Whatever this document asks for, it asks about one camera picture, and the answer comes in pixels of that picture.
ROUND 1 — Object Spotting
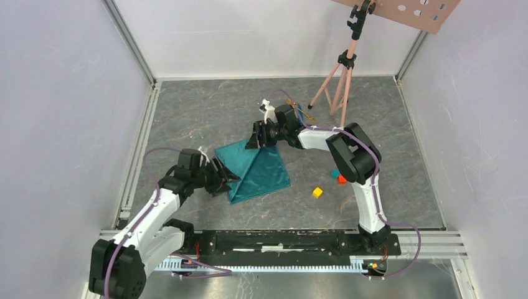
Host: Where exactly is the red small cube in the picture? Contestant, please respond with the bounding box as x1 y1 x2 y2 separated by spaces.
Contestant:
337 174 347 184

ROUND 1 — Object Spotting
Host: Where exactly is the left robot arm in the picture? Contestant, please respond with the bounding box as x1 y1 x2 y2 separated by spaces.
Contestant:
88 148 240 298

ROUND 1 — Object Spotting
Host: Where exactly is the yellow small cube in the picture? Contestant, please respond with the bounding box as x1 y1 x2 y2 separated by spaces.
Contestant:
312 187 323 199

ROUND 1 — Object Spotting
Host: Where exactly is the teal small cube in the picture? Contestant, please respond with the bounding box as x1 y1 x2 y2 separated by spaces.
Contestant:
331 169 340 179

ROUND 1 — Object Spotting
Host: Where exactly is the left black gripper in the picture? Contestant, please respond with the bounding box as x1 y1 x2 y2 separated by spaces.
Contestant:
191 156 241 197

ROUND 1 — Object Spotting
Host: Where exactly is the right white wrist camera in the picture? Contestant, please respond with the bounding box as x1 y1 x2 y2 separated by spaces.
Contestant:
259 98 276 123

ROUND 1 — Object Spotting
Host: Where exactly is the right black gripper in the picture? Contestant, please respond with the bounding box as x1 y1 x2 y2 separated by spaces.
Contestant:
245 120 287 150

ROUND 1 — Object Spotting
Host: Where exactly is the pink perforated board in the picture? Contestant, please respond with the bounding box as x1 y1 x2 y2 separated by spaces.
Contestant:
329 0 462 36

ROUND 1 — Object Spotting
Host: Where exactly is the gold metal spoon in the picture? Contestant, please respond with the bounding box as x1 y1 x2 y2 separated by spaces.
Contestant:
286 98 317 123

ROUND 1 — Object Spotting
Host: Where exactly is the pink tripod stand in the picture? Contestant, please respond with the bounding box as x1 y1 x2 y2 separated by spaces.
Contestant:
308 1 377 126

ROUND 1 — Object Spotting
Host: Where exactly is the teal cloth napkin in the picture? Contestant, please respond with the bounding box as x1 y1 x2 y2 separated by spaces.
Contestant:
215 139 291 204

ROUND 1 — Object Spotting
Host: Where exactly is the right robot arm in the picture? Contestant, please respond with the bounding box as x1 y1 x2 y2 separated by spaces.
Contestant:
245 100 391 254

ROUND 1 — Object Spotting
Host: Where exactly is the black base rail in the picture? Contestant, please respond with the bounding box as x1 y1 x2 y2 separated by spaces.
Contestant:
156 229 402 277

